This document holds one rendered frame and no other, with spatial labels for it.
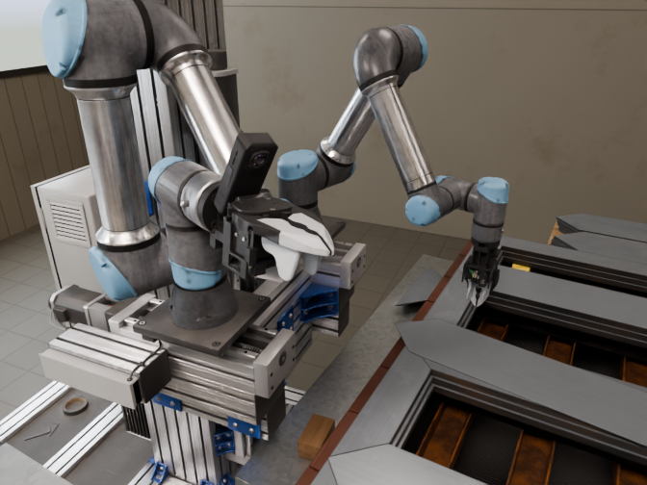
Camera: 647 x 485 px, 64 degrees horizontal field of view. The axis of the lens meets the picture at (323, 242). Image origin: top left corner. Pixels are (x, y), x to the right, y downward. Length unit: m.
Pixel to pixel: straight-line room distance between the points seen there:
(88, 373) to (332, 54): 3.19
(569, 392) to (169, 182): 1.00
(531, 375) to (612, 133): 2.65
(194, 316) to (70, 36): 0.58
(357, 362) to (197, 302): 0.65
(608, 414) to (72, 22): 1.26
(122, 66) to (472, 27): 3.04
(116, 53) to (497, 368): 1.06
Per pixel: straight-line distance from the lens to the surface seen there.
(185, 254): 0.78
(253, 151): 0.59
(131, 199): 1.00
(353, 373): 1.58
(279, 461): 1.35
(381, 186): 4.11
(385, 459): 1.10
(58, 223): 1.55
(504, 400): 1.31
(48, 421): 2.36
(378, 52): 1.28
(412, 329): 1.44
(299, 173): 1.47
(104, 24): 0.93
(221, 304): 1.15
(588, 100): 3.77
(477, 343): 1.43
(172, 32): 0.97
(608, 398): 1.37
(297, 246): 0.54
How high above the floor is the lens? 1.69
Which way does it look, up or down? 26 degrees down
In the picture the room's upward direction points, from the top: straight up
